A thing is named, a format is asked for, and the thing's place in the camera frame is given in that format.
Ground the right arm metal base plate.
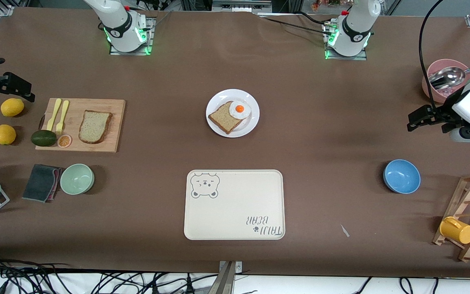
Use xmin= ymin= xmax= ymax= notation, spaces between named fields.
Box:
xmin=109 ymin=16 xmax=155 ymax=56

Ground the pink bowl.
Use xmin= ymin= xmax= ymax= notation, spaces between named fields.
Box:
xmin=422 ymin=59 xmax=470 ymax=104

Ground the pale seeded bread slice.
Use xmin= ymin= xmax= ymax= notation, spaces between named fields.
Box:
xmin=78 ymin=110 xmax=113 ymax=144

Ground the wooden peg rack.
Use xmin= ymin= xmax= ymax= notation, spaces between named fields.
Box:
xmin=432 ymin=172 xmax=470 ymax=263

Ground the wooden cutting board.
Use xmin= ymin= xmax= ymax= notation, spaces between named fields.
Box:
xmin=35 ymin=98 xmax=126 ymax=153

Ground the brown toasted bread slice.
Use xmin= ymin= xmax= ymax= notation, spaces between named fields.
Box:
xmin=208 ymin=101 xmax=244 ymax=135

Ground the yellow plastic fork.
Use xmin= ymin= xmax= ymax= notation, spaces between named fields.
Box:
xmin=56 ymin=100 xmax=70 ymax=135

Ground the blue bowl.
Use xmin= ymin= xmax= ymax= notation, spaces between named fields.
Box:
xmin=383 ymin=159 xmax=421 ymax=194

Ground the green avocado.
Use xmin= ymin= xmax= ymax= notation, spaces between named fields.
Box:
xmin=31 ymin=130 xmax=58 ymax=147

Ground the cream bear print tray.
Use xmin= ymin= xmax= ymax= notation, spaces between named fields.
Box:
xmin=184 ymin=169 xmax=286 ymax=241

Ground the mint green bowl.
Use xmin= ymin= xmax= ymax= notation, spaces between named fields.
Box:
xmin=60 ymin=164 xmax=95 ymax=195

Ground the orange yellow citrus fruit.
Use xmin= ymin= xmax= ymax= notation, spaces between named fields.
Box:
xmin=0 ymin=125 xmax=17 ymax=145

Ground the yellow plastic knife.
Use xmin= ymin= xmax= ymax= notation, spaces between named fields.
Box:
xmin=47 ymin=98 xmax=62 ymax=131

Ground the white round plate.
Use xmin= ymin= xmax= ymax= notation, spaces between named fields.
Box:
xmin=206 ymin=89 xmax=260 ymax=138

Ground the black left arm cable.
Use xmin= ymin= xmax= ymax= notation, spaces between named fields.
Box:
xmin=418 ymin=0 xmax=458 ymax=113

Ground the metal ladle spoon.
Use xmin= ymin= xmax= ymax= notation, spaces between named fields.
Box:
xmin=428 ymin=62 xmax=470 ymax=89

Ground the toy fried egg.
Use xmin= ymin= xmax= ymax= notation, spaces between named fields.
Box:
xmin=228 ymin=100 xmax=252 ymax=120

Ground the yellow plastic cup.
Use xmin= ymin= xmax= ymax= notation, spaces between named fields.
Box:
xmin=439 ymin=216 xmax=470 ymax=245

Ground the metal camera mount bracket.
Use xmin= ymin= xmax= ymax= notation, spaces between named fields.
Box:
xmin=213 ymin=261 xmax=243 ymax=294

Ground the yellow lemon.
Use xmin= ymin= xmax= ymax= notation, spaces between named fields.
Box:
xmin=1 ymin=98 xmax=25 ymax=117

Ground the dark grey folded cloth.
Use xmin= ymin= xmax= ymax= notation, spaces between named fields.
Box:
xmin=22 ymin=164 xmax=61 ymax=203

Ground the black table cable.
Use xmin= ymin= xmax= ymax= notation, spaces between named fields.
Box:
xmin=259 ymin=16 xmax=330 ymax=34

